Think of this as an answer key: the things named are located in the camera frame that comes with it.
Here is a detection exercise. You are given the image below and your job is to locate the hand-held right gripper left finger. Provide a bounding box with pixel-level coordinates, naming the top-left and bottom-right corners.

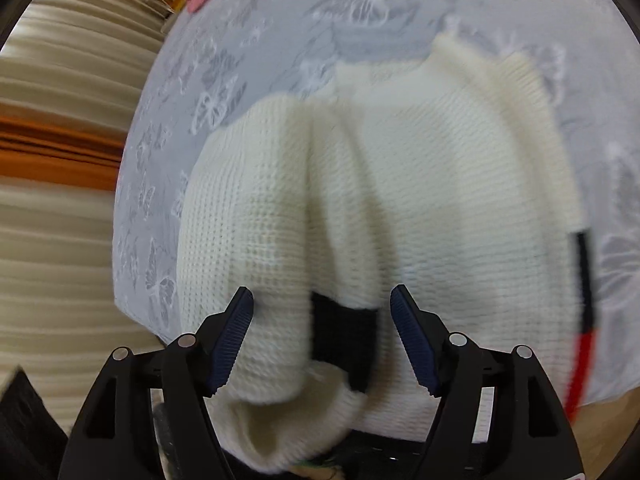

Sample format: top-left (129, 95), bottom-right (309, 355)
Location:
top-left (59, 286), bottom-right (255, 480)

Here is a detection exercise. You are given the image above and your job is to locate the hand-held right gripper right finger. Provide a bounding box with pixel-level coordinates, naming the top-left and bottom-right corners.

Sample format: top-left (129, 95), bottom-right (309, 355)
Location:
top-left (389, 284), bottom-right (587, 480)

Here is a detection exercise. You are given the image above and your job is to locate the bed with grey butterfly sheet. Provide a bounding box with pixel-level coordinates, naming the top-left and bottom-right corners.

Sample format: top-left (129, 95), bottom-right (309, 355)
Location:
top-left (112, 0), bottom-right (640, 407)

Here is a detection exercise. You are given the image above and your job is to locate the white red black knit sweater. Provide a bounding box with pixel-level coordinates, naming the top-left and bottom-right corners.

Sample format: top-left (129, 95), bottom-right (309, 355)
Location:
top-left (175, 32), bottom-right (599, 476)

